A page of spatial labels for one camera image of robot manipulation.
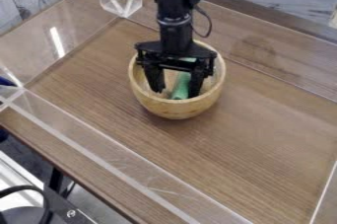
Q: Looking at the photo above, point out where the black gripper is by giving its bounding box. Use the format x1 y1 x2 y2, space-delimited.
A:
135 17 217 98

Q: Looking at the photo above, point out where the green rectangular block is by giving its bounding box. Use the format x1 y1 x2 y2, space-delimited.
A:
169 57 197 101

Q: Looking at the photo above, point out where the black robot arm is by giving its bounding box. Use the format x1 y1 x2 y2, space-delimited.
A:
135 0 217 98

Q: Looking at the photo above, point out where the brown wooden bowl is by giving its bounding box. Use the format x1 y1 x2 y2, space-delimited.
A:
128 38 228 120

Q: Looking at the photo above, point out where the blue object at edge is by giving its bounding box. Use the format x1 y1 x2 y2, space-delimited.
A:
0 76 17 87

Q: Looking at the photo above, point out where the black metal table leg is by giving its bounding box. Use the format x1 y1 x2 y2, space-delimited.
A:
49 168 63 192

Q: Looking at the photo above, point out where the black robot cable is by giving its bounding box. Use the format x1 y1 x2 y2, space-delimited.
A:
191 4 213 38

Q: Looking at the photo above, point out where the clear acrylic corner bracket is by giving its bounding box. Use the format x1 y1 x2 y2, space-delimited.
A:
99 0 143 19

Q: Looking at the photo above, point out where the clear acrylic tray wall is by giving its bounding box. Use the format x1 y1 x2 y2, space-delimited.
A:
0 0 337 224

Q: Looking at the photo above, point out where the black cable loop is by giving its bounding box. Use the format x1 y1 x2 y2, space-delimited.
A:
0 185 56 224

